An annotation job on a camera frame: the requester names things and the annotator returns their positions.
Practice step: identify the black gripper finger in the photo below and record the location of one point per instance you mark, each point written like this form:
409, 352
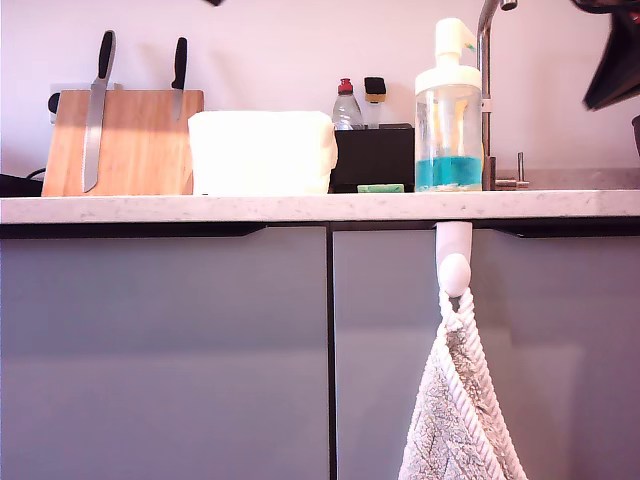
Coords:
620, 70

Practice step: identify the clear soap dispenser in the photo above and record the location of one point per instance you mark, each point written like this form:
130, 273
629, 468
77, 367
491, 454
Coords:
447, 125

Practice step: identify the red-capped dish soap bottle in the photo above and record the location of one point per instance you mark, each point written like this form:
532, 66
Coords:
347, 115

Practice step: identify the steel kitchen tap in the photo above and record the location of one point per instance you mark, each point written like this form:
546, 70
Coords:
484, 75

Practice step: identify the black dish brush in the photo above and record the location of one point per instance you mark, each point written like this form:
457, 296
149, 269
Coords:
375, 86

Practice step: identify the black sink caddy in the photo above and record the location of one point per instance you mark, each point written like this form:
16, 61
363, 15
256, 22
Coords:
375, 160

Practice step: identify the green sponge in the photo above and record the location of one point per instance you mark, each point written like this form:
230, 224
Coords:
380, 188

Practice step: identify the grey cabinet door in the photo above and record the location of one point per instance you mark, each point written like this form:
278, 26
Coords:
150, 350
575, 350

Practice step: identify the white plastic container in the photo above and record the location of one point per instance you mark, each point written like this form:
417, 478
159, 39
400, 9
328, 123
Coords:
260, 155

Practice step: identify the wooden magnetic knife block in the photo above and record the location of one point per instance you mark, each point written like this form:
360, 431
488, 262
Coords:
145, 155

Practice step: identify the black flat appliance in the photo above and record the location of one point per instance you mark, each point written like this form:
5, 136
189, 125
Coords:
20, 186

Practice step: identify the white wall hook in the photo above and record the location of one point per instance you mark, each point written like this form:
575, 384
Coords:
455, 272

